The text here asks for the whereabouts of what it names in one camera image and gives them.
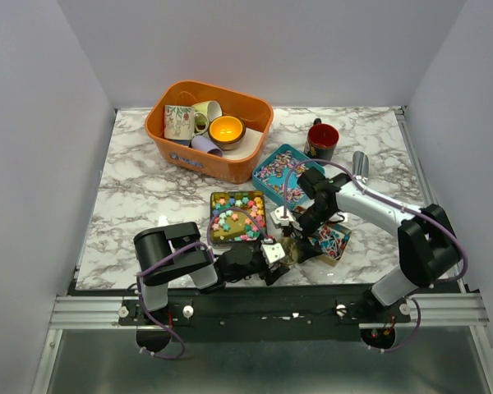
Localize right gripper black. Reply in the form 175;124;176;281
283;203;336;264

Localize gold round lid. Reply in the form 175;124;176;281
279;237;302;265

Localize teal tin swirl lollipops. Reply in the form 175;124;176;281
252;144;325;208

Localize gold tin star candies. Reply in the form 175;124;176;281
208;190;268;245

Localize metal scoop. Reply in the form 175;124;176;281
352;151;370;181

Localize gold tin round lollipops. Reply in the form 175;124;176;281
313;222;352;267

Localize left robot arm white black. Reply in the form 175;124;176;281
133;222;289;324

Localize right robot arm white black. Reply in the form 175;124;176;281
294;167;465;322

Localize black red skull mug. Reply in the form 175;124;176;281
304;118;340;161

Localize yellow inside dark cup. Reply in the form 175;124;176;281
208;115;246;151

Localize orange plastic bin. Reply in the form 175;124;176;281
145;80;274;184

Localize lavender cup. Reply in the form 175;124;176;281
191;135;223;157

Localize pale green mug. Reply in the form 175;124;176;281
192;100;223;135

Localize illustrated white mug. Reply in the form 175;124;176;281
164;105;195;140

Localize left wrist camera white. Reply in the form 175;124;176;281
260;242;286;266

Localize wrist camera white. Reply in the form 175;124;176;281
270;206;301;230
260;242;286;266

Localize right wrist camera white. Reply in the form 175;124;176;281
270;206;301;230

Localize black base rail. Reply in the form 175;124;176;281
67;282;463;344

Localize right aluminium frame rail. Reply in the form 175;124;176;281
414;293;489;327

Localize aluminium frame rail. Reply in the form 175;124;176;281
414;293;489;327
48;294;127;330

